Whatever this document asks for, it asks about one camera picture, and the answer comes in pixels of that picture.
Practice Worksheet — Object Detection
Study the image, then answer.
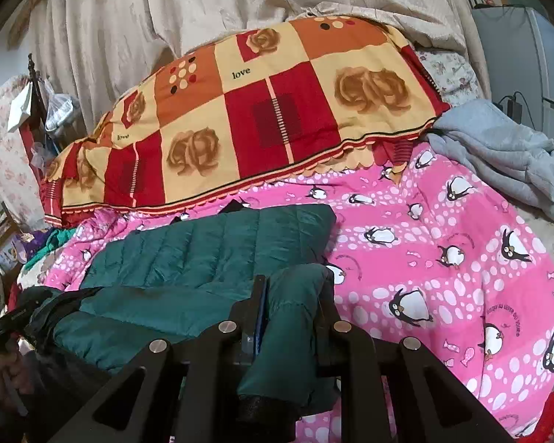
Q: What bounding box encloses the dark green puffer jacket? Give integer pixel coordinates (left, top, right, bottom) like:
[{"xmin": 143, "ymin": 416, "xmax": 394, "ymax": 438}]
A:
[{"xmin": 30, "ymin": 204, "xmax": 337, "ymax": 414}]

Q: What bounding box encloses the pink penguin print blanket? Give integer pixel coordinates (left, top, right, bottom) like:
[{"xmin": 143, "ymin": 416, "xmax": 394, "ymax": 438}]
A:
[{"xmin": 45, "ymin": 144, "xmax": 554, "ymax": 437}]

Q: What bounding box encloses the floral white fabric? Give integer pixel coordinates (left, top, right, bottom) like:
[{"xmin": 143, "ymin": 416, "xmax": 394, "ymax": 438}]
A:
[{"xmin": 0, "ymin": 75, "xmax": 45, "ymax": 230}]

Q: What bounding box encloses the grey sweatshirt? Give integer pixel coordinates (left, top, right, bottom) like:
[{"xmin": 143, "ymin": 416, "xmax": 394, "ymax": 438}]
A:
[{"xmin": 424, "ymin": 99, "xmax": 554, "ymax": 222}]

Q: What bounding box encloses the red yellow rose quilt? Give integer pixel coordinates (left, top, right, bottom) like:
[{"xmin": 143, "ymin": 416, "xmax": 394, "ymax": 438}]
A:
[{"xmin": 41, "ymin": 15, "xmax": 448, "ymax": 228}]

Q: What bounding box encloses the beige curtain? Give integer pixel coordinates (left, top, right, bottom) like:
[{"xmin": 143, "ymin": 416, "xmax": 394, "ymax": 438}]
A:
[{"xmin": 28, "ymin": 0, "xmax": 490, "ymax": 134}]

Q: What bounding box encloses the white refrigerator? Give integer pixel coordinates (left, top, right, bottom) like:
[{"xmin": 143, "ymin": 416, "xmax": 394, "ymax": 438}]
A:
[{"xmin": 472, "ymin": 6, "xmax": 554, "ymax": 139}]

